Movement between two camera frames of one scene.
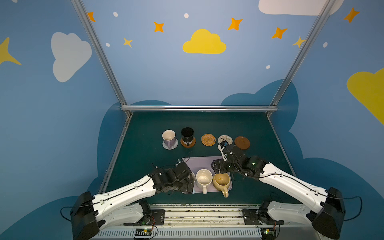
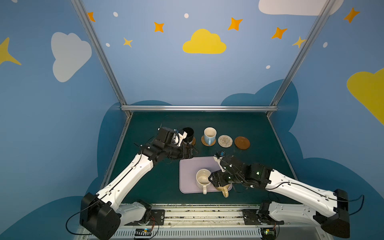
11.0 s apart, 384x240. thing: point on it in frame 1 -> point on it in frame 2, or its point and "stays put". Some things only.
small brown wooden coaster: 242,142 stays put
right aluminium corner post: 323,13 stays put
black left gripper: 188,179 -> 186,150
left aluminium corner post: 100,50 stays put
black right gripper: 229,153 -> 218,176
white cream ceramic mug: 204,178 stays put
